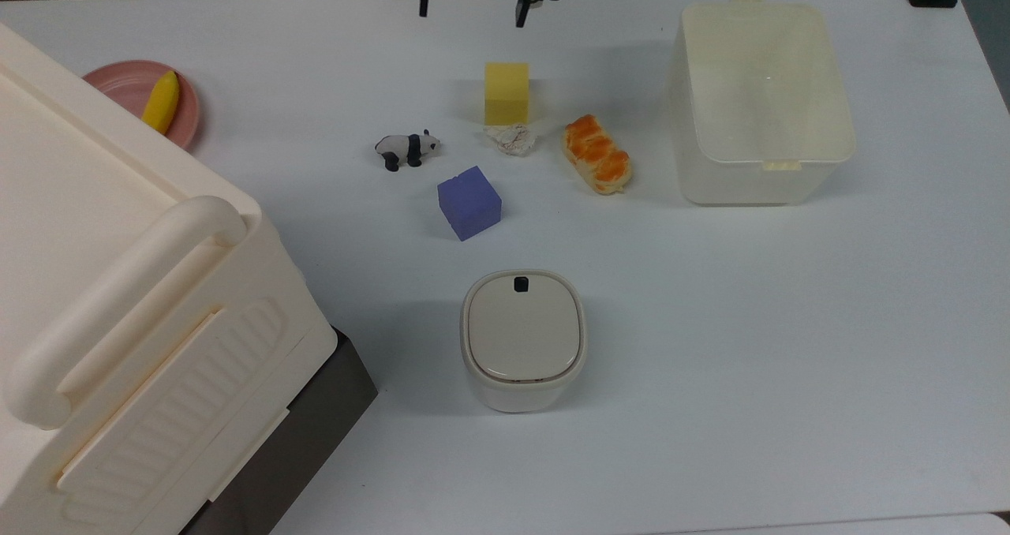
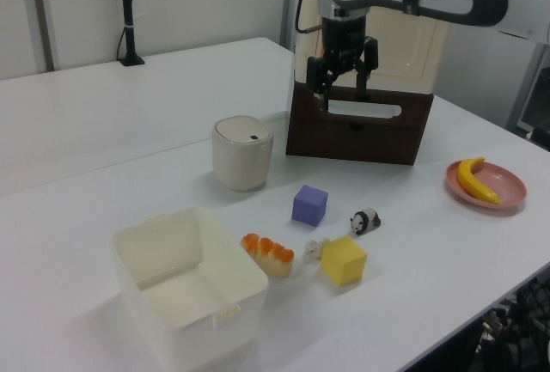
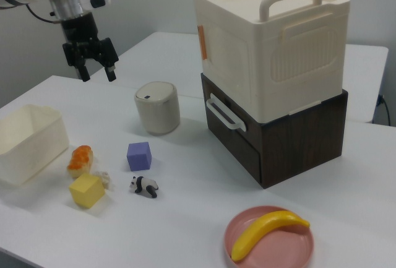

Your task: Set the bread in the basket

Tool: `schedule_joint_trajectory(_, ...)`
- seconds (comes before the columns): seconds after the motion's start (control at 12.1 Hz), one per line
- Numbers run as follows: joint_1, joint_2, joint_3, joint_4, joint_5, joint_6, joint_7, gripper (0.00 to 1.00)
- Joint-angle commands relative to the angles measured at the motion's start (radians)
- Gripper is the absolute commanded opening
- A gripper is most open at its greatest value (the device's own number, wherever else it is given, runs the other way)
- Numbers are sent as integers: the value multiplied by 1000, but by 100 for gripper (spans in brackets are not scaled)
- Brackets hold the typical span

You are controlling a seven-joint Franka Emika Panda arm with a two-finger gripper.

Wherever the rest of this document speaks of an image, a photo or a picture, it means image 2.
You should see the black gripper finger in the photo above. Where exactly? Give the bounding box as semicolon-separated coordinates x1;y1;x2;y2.
306;54;341;112
354;36;381;101

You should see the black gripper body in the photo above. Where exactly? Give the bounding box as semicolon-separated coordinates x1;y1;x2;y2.
321;13;368;74

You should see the orange topped bread loaf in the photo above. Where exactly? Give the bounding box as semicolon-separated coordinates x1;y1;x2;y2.
239;233;296;278

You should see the white plastic basket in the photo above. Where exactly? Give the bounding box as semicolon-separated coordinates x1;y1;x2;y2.
111;206;271;372

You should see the cream toy cabinet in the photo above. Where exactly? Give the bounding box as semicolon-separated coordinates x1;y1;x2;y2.
293;0;450;96

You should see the beige lidded trash can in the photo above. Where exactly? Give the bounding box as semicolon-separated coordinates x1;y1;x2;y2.
211;115;275;192

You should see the purple cube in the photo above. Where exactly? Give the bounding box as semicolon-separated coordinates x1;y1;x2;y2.
290;184;329;228

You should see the panda figurine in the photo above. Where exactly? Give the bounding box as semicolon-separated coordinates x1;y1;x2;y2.
348;207;382;238

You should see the yellow banana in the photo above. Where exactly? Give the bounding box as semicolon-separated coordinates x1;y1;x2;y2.
455;156;502;205

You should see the small white animal figurine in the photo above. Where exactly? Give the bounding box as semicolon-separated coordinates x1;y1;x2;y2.
303;237;331;264

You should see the pink plate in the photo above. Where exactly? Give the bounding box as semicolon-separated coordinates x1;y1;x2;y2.
444;160;528;216

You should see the yellow cube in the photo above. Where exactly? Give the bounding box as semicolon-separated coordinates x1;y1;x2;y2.
320;235;368;288

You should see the black pole stand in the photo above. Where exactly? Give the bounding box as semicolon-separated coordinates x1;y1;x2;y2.
117;0;146;67

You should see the grey metal frame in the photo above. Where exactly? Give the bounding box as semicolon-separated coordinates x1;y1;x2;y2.
505;23;550;152

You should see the grey metal wall post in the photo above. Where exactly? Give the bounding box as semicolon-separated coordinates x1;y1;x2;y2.
24;0;58;73

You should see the black wire mesh object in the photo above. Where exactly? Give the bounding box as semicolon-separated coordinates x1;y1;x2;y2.
470;259;550;372

